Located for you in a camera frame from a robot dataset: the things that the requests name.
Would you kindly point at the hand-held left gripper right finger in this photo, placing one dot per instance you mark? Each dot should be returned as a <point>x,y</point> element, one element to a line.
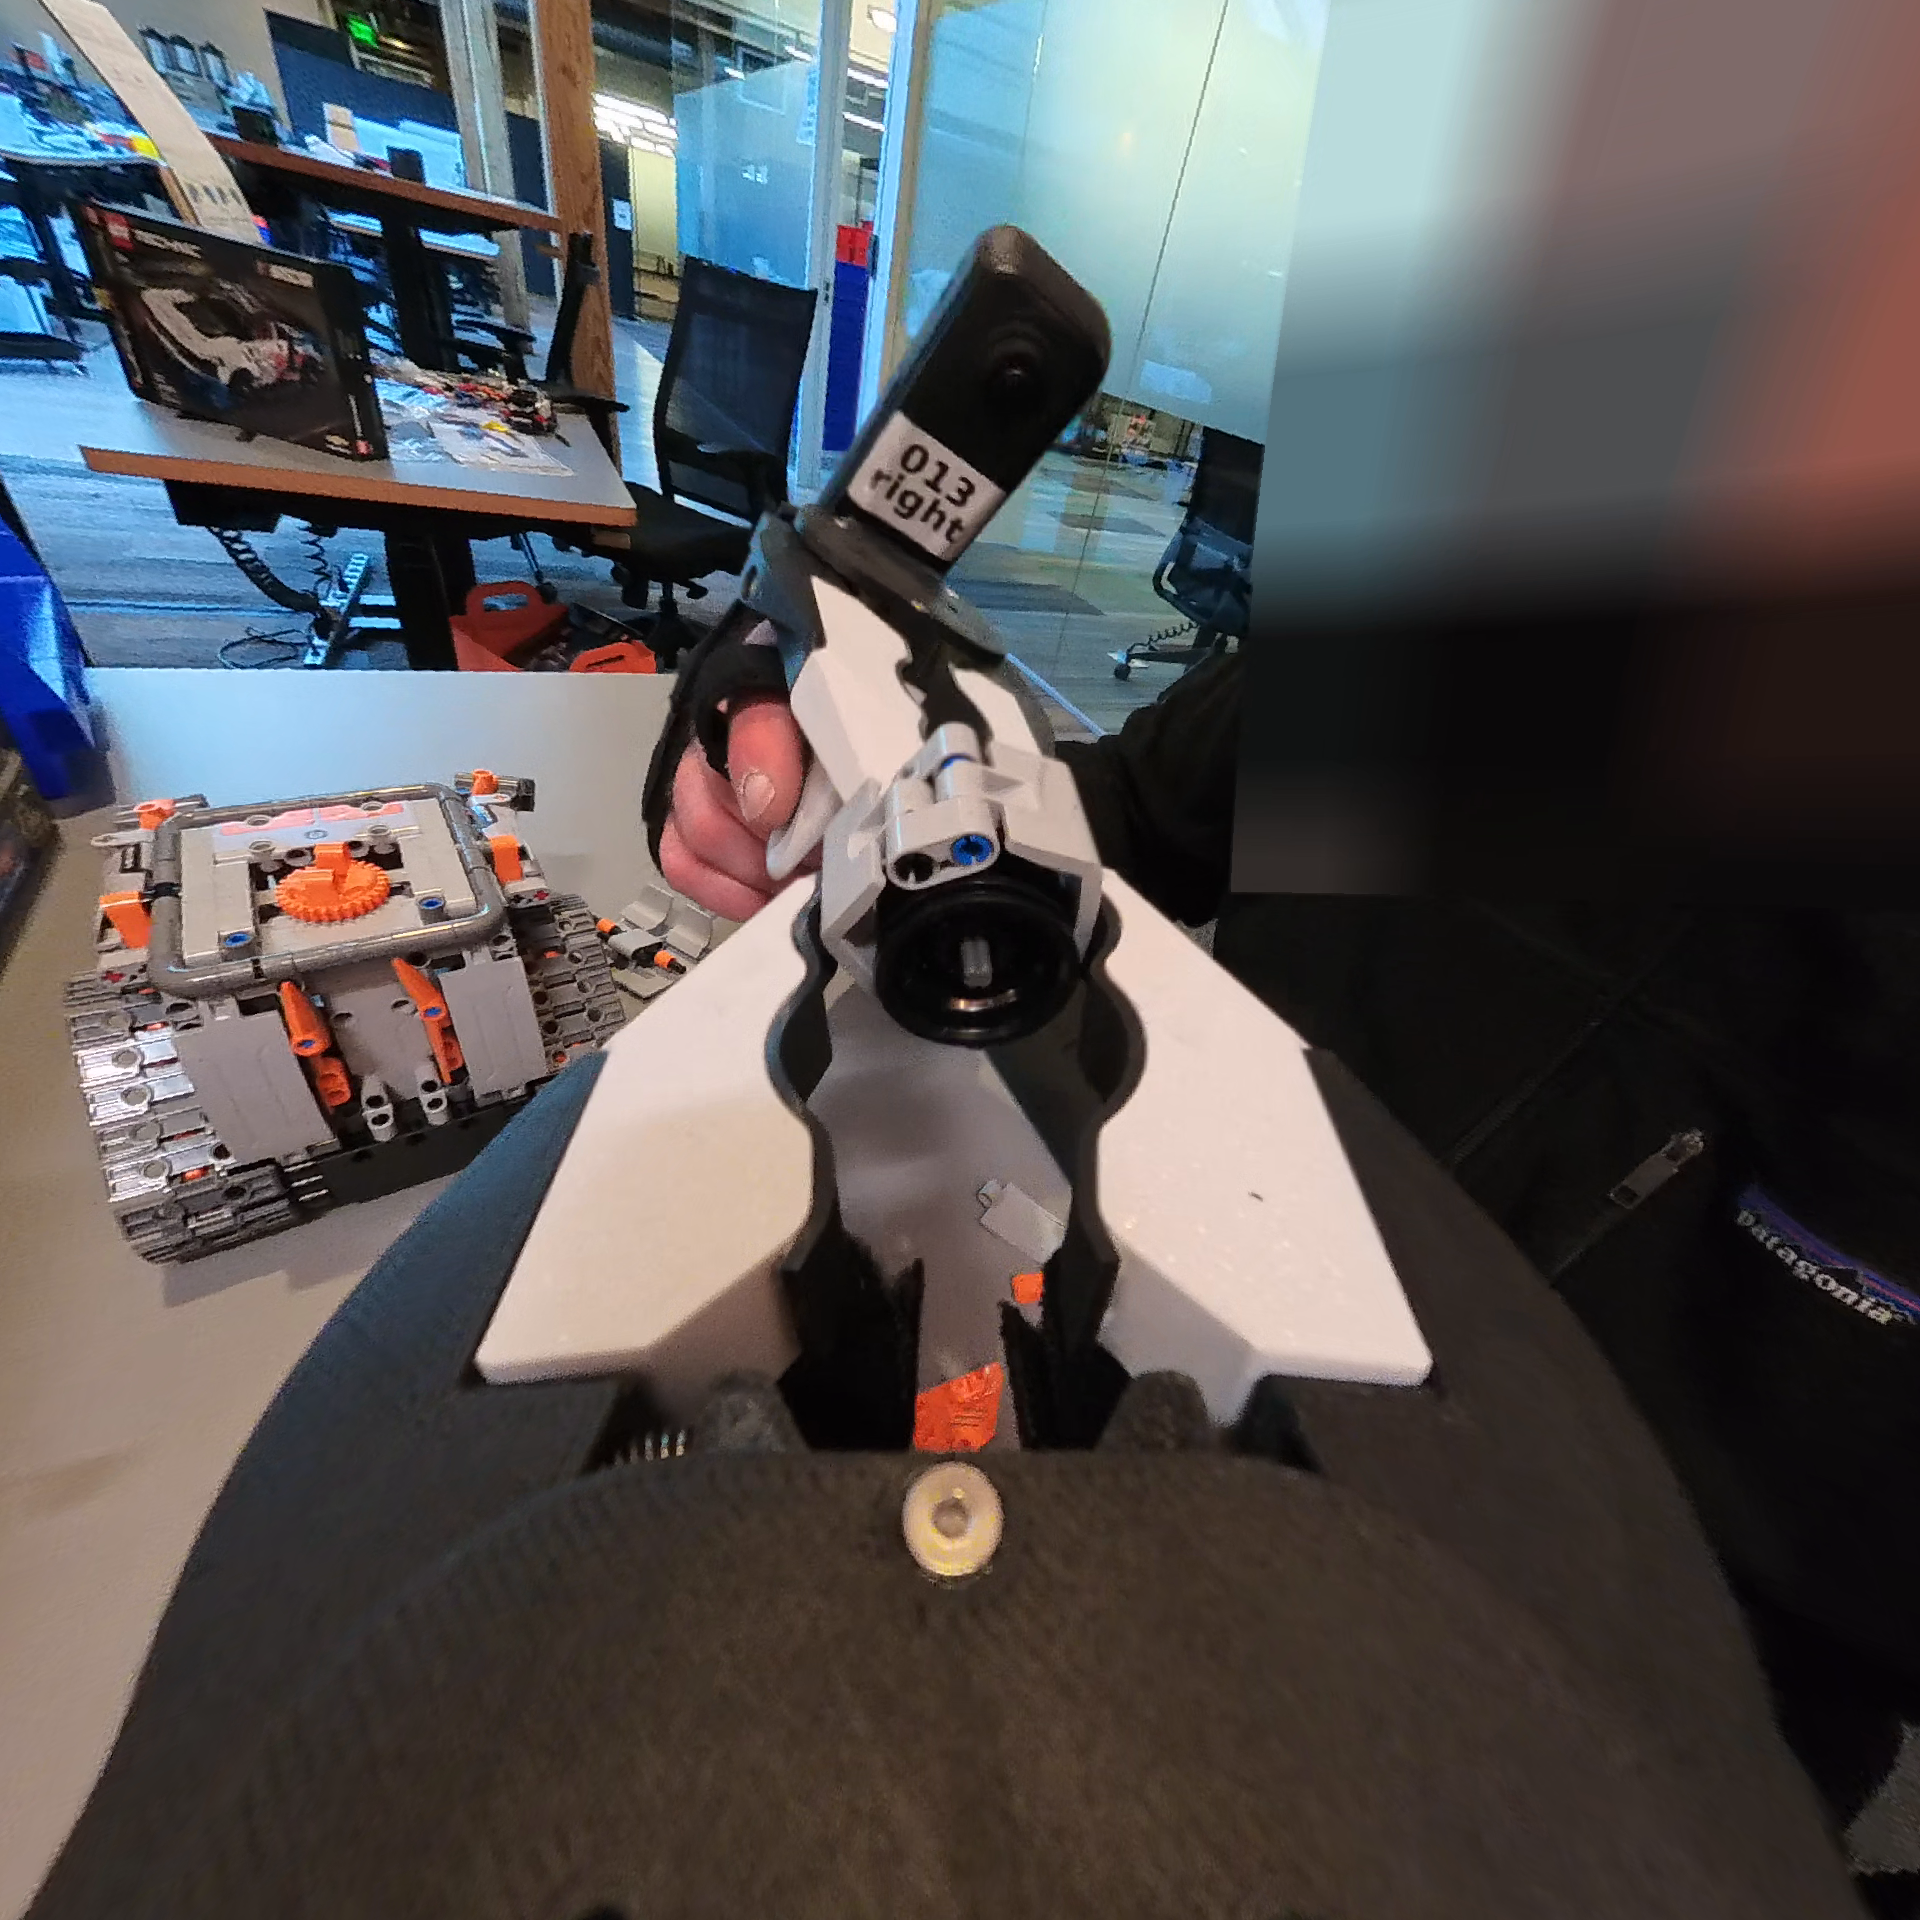
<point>1276,1199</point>

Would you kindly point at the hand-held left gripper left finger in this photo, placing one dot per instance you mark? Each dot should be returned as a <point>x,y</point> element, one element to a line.
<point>645,1199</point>

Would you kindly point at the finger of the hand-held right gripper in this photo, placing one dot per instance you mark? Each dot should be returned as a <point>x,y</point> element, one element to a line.
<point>1057,812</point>
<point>852,675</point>

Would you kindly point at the grey toy brick assembly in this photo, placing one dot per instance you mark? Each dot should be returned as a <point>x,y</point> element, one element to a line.
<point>973,963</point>

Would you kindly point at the person's right forearm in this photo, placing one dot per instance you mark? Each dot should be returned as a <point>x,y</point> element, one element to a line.
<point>1156,794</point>

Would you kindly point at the person's right hand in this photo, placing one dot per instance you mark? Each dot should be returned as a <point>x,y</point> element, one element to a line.
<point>737,842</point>

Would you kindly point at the grey flat brick piece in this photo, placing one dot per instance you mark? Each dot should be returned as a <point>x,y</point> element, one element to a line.
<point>1025,1213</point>

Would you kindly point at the small grey winged brick assembly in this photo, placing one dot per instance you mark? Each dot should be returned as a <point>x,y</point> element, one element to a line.
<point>661,945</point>

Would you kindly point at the black mesh office chair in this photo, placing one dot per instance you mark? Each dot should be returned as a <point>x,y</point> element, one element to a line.
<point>720,393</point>

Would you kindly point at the tracked toy robot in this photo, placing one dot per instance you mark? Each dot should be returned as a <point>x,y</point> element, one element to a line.
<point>328,1021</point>

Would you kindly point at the orange wing panel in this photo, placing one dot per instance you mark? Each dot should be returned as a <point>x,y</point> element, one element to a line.
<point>961,1412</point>

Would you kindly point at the scattered brick parts pile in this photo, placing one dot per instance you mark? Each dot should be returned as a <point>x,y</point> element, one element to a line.
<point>467,422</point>

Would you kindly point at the wood-edged grey desk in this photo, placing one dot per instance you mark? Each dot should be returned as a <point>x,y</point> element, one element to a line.
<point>375,481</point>

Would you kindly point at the black car kit box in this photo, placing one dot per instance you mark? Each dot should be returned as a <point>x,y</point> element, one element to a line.
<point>239,346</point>

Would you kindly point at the dark printed box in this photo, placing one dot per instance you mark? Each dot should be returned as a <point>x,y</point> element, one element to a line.
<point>24,853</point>

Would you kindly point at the blue plastic bin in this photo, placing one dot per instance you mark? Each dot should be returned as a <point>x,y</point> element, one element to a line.
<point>45,663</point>

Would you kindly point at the wooden post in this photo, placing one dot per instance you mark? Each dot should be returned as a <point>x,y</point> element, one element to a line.
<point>576,198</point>

